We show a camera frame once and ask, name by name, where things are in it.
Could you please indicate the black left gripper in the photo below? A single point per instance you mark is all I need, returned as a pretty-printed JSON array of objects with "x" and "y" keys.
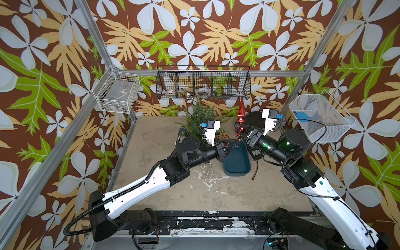
[{"x": 220, "y": 151}]

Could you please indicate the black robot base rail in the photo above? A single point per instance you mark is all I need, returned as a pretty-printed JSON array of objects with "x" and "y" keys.
[{"x": 212, "y": 223}]

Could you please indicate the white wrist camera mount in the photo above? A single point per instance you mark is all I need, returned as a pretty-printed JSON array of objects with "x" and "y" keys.
[
  {"x": 209, "y": 130},
  {"x": 270, "y": 116}
]

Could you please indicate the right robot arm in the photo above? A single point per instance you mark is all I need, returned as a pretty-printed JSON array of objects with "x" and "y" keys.
[{"x": 349, "y": 231}]

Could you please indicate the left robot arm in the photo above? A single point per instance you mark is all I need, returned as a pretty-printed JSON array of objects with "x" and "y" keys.
[{"x": 108, "y": 213}]

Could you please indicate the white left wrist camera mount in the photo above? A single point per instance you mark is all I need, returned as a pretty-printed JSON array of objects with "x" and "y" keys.
[{"x": 209, "y": 130}]

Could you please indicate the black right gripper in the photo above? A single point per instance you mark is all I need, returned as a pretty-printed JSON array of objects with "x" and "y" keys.
[{"x": 254, "y": 137}]

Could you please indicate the red ornament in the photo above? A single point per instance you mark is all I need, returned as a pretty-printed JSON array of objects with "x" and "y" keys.
[{"x": 240, "y": 115}]

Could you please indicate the white wire basket right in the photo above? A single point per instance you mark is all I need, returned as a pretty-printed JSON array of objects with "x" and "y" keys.
[{"x": 329, "y": 120}]

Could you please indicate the black wire basket shelf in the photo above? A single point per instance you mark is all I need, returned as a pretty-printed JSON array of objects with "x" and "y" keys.
[{"x": 203, "y": 82}]

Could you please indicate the blue object in basket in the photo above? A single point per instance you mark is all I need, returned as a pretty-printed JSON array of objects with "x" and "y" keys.
[{"x": 302, "y": 117}]

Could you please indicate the aluminium frame post left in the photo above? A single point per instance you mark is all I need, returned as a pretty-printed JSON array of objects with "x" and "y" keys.
[{"x": 98, "y": 41}]

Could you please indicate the aluminium frame post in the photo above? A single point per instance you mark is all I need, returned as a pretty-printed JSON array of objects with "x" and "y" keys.
[
  {"x": 98, "y": 41},
  {"x": 332, "y": 27}
]

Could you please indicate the white wire basket left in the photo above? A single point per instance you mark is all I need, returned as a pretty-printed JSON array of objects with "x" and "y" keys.
[{"x": 116, "y": 91}]

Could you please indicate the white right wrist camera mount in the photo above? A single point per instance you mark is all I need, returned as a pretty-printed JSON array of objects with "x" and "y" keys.
[{"x": 270, "y": 116}]

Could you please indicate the aluminium frame post right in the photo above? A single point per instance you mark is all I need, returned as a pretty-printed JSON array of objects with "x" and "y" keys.
[{"x": 332, "y": 27}]

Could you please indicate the black power adapter with label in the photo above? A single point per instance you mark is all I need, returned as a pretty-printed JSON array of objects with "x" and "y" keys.
[{"x": 256, "y": 154}]

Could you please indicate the teal plastic bin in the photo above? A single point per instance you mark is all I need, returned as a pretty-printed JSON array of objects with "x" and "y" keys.
[{"x": 237, "y": 163}]

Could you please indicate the white wire basket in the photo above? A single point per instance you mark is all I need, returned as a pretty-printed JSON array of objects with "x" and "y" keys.
[
  {"x": 116, "y": 91},
  {"x": 329, "y": 120}
]

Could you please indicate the small green christmas tree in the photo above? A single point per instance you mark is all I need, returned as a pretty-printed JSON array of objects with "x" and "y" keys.
[{"x": 201, "y": 114}]

